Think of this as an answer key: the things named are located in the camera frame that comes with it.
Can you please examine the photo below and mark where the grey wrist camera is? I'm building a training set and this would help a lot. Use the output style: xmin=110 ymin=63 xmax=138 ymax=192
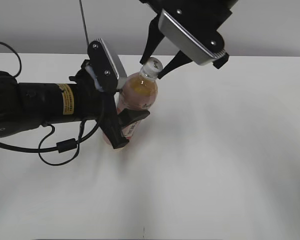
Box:
xmin=158 ymin=10 xmax=226 ymax=66
xmin=84 ymin=38 xmax=128 ymax=94

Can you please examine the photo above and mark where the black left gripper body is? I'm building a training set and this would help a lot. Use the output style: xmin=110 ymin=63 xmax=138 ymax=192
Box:
xmin=69 ymin=59 xmax=129 ymax=149

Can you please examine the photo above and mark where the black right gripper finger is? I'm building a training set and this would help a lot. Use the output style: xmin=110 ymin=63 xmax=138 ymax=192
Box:
xmin=157 ymin=50 xmax=192 ymax=79
xmin=140 ymin=17 xmax=165 ymax=64

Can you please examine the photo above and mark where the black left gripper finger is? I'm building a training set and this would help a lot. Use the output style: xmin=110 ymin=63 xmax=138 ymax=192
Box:
xmin=117 ymin=108 xmax=150 ymax=131

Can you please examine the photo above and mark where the pink peach tea bottle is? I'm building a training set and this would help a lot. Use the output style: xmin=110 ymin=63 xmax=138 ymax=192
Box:
xmin=102 ymin=72 xmax=158 ymax=150

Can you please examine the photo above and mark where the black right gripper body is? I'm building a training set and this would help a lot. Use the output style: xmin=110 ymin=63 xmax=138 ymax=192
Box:
xmin=141 ymin=0 xmax=238 ymax=42

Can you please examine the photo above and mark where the white bottle cap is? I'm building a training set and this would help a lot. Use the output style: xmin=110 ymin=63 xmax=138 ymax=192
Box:
xmin=140 ymin=57 xmax=163 ymax=80

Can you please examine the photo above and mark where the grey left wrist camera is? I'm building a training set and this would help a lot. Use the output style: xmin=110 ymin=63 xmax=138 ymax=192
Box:
xmin=84 ymin=38 xmax=128 ymax=94

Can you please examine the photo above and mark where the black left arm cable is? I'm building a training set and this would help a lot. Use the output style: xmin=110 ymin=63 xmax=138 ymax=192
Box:
xmin=0 ymin=41 xmax=108 ymax=166

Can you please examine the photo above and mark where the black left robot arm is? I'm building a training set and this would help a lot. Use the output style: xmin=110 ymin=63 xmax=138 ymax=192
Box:
xmin=0 ymin=59 xmax=150 ymax=153

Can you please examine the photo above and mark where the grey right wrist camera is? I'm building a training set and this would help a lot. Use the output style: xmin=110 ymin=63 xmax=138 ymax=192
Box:
xmin=158 ymin=10 xmax=226 ymax=66

